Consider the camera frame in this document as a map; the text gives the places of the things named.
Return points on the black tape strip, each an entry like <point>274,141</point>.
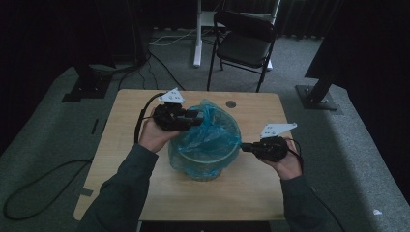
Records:
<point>94,126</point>

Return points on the person's left hand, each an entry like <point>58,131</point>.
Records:
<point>151,137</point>

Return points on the black stand base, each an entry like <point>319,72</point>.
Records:
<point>317,98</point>
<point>87,87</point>

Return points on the blue plastic bag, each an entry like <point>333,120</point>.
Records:
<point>209,135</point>

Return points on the person's right hand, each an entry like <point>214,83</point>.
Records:
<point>290,167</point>

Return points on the white paper scrap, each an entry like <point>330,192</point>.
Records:
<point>377,212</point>

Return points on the black folding chair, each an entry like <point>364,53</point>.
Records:
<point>245,48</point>

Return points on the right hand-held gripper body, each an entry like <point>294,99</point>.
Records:
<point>272,148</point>

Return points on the round table grommet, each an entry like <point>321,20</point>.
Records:
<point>230,104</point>

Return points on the green plastic bin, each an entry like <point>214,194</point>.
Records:
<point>206,160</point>

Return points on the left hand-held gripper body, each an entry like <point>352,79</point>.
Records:
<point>170,117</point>

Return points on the grey tape strip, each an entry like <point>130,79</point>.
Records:
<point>85,192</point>

